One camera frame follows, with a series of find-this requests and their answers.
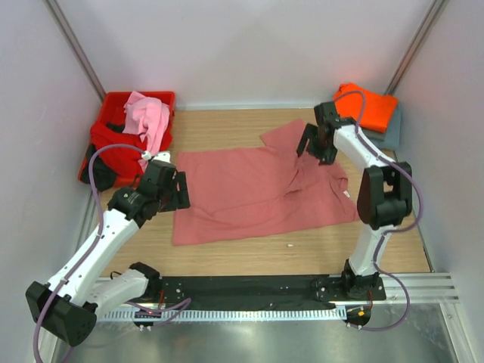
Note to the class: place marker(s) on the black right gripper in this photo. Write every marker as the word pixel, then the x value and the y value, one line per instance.
pixel 326 157

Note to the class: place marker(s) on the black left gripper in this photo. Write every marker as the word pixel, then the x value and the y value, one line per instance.
pixel 181 200

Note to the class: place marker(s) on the dusty rose t-shirt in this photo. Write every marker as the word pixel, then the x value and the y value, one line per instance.
pixel 260 191

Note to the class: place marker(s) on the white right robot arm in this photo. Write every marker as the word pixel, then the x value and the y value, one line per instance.
pixel 384 198

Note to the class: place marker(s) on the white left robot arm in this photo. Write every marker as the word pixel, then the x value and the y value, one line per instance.
pixel 70 303

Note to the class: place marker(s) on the folded grey t-shirt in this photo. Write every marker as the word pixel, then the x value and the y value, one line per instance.
pixel 374 135

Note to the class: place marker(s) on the folded orange t-shirt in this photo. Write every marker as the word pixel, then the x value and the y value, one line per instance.
pixel 378 109

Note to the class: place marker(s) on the red t-shirt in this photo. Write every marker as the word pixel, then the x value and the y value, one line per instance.
pixel 123 161

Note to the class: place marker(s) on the folded blue-grey t-shirt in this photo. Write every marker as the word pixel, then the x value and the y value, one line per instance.
pixel 391 138

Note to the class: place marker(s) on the black t-shirt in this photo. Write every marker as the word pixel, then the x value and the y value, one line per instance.
pixel 104 168

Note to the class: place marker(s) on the light pink t-shirt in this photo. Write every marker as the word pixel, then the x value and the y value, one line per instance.
pixel 148 118

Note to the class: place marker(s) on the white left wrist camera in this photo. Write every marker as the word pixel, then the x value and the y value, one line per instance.
pixel 164 156

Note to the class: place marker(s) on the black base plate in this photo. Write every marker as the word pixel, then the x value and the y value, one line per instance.
pixel 259 293

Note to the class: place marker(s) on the slotted white cable duct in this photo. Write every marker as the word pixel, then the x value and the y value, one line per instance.
pixel 127 314

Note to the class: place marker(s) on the aluminium frame rail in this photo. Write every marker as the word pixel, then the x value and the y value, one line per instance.
pixel 68 33

